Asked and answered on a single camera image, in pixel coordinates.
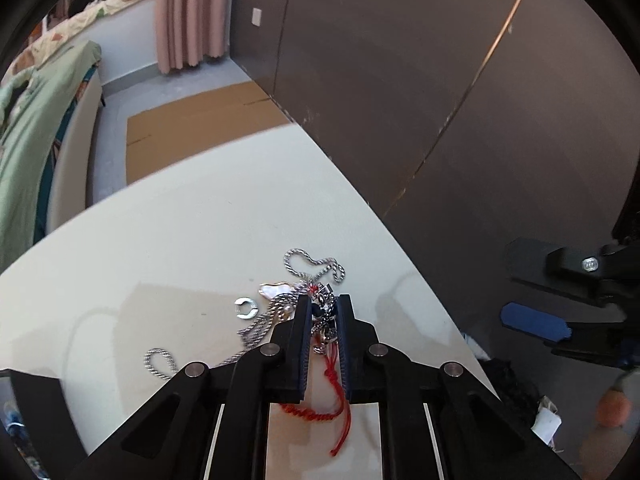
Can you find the brown cardboard sheet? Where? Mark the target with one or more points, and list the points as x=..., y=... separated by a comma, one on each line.
x=200, y=125

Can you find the white shell pendant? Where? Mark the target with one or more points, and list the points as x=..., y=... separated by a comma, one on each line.
x=275, y=290

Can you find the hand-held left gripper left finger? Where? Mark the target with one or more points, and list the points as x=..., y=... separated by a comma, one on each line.
x=301, y=350

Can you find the white wall socket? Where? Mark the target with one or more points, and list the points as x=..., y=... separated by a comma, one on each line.
x=256, y=17

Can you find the dark cloth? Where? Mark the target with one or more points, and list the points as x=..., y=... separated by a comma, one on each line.
x=505, y=390

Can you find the pink curtain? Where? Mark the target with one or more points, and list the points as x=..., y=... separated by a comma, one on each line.
x=190, y=10

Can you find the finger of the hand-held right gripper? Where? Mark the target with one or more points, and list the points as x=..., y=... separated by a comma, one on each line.
x=527, y=260
x=535, y=321

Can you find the cream bed base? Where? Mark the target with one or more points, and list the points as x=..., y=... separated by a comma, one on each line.
x=75, y=160

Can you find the white crumpled paper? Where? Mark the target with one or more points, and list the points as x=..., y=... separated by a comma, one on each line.
x=545, y=422

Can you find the person's right hand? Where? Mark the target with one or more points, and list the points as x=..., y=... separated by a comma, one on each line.
x=612, y=407

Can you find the blue cartoon bedsheet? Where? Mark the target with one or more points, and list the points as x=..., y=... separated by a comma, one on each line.
x=47, y=185

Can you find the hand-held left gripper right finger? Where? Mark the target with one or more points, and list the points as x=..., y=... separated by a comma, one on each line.
x=345, y=350

